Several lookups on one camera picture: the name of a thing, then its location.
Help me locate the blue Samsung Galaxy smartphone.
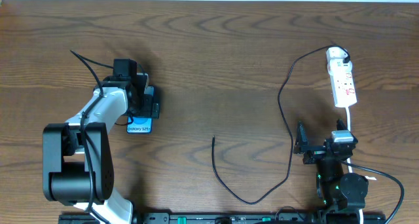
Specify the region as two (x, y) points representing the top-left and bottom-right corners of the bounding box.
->
(126, 86), (155, 134)

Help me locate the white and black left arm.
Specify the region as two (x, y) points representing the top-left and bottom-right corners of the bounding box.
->
(43, 73), (156, 223)

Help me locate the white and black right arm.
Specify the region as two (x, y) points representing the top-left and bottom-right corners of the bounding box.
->
(294, 120), (369, 223)

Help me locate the white USB charger adapter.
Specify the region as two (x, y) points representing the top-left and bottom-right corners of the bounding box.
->
(326, 47), (350, 64)

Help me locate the white power strip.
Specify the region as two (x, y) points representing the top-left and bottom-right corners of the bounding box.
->
(327, 58), (357, 108)

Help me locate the white power strip cord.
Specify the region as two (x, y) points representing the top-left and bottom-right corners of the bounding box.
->
(345, 106), (376, 224)

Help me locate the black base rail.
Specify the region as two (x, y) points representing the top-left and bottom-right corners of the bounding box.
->
(57, 212), (386, 224)

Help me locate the black USB charging cable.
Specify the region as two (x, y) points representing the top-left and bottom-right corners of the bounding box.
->
(211, 45), (352, 206)

